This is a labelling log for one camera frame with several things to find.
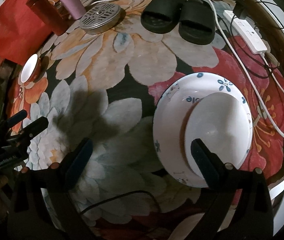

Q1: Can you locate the person left hand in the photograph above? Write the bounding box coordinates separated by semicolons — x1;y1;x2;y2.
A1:
0;162;60;223

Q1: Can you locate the red shopping bag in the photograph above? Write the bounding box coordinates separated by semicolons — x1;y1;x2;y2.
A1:
0;0;51;65

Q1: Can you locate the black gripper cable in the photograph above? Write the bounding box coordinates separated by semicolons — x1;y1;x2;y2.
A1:
80;190;163;217

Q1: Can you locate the white power strip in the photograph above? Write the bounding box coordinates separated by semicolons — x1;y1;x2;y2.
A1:
223;10;267;55

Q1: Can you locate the white power cable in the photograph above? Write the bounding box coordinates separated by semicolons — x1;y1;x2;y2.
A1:
90;0;284;142

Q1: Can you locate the black slipper left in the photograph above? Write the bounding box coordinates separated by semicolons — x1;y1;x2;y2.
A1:
140;0;184;34

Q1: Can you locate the small bear plate lovable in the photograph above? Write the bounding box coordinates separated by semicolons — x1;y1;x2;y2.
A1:
153;72;240;187

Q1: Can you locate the white bowl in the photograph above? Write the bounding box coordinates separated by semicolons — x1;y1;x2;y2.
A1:
20;54;41;83
184;92;252;178

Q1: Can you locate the black slipper right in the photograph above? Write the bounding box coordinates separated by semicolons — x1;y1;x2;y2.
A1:
178;0;215;45

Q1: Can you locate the dark red thermos bottle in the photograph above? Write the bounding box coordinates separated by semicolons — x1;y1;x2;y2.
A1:
26;0;68;36

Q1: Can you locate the round metal perforated tin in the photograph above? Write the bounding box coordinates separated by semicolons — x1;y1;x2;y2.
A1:
79;3;121;35

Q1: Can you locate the black thin cable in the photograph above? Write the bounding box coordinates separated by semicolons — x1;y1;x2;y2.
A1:
228;0;284;79

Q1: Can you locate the black slipper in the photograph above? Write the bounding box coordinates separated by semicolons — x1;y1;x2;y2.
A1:
178;0;215;45
140;0;184;34

